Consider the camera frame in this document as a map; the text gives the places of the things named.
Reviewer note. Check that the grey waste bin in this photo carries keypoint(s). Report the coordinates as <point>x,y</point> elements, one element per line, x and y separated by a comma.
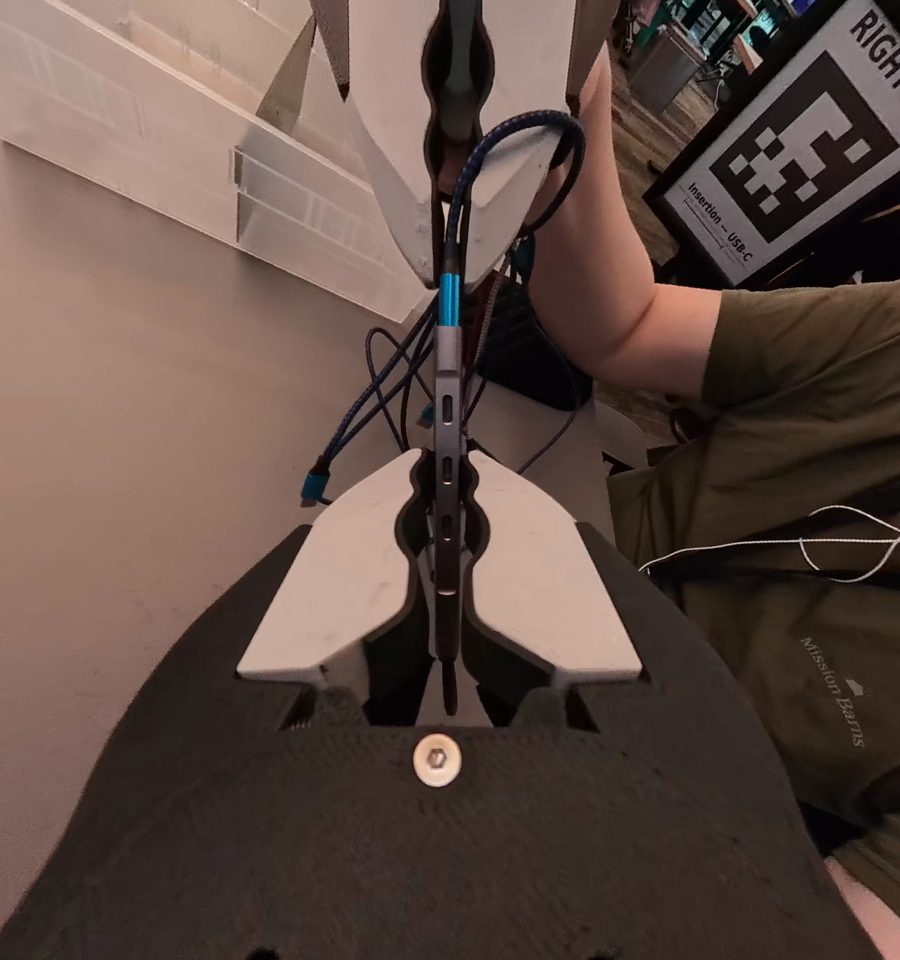
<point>664,67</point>

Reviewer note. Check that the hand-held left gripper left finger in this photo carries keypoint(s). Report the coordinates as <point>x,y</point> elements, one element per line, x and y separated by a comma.
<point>337,577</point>

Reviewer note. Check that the person's right forearm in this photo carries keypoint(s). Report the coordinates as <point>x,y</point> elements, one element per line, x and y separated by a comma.
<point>615,300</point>

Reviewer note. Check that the grey chair armrest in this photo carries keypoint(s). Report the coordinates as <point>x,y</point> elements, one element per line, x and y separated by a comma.
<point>622,435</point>

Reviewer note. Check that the framed tag sign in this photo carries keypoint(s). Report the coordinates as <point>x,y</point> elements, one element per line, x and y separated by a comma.
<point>795,135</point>

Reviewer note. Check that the clear plastic bin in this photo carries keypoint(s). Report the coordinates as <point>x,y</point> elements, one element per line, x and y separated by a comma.
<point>120,112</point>

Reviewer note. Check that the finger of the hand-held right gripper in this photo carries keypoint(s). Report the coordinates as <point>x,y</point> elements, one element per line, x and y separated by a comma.
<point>532,67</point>
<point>390,112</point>

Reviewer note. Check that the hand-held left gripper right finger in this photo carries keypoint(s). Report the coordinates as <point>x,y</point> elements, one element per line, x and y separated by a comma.
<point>547,585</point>

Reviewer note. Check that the person's torso in olive shirt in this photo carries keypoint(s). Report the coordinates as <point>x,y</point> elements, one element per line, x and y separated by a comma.
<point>795,450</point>

